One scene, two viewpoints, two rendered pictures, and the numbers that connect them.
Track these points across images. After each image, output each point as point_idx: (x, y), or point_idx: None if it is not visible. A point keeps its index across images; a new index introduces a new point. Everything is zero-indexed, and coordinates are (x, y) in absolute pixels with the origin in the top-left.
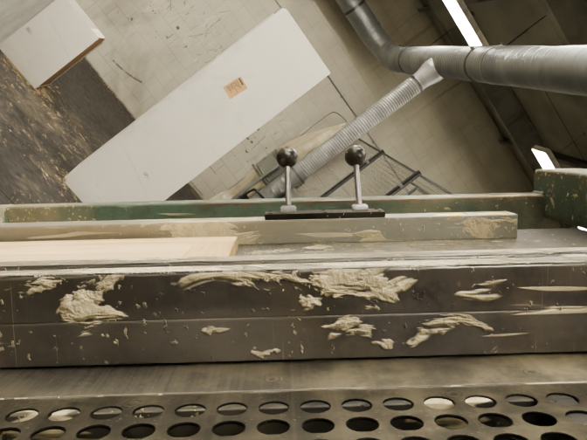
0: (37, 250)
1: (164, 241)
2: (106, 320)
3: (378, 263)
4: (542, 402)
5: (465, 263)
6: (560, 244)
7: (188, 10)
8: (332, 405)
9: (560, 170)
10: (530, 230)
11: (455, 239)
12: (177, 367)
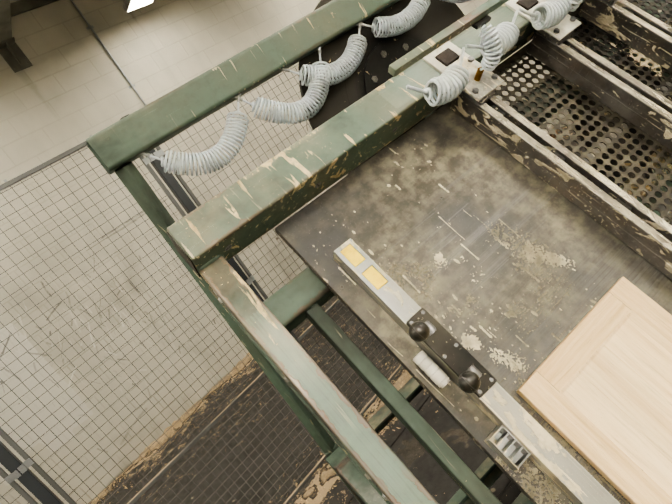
0: (667, 480)
1: (575, 421)
2: None
3: (615, 188)
4: (591, 163)
5: (594, 169)
6: (358, 218)
7: None
8: (634, 196)
9: (226, 228)
10: (308, 249)
11: None
12: None
